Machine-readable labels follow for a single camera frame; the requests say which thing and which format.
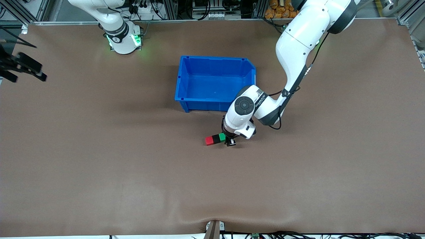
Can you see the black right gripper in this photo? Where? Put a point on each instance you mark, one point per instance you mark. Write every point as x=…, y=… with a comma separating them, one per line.
x=14, y=64

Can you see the small red cube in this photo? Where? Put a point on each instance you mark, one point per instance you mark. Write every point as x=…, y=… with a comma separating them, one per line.
x=209, y=140

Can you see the orange snack bags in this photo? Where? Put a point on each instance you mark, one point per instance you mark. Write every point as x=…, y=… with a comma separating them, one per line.
x=279, y=9

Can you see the small black cube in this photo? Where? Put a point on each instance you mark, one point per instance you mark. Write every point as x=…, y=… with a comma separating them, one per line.
x=216, y=138

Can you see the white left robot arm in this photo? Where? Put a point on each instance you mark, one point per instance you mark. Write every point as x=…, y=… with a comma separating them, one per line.
x=298, y=43

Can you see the white power strip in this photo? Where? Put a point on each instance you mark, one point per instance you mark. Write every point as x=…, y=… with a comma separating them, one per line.
x=145, y=8

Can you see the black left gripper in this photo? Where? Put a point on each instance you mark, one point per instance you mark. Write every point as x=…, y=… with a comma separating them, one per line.
x=229, y=139

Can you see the metal table edge bracket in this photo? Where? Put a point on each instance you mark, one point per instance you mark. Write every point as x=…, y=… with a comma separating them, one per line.
x=215, y=229

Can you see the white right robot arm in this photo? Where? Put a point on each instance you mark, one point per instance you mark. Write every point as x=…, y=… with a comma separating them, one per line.
x=121, y=36

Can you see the small green cube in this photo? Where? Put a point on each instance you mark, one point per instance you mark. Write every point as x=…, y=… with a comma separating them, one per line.
x=222, y=136

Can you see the blue plastic storage bin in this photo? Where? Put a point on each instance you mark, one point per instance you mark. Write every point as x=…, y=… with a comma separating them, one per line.
x=212, y=83

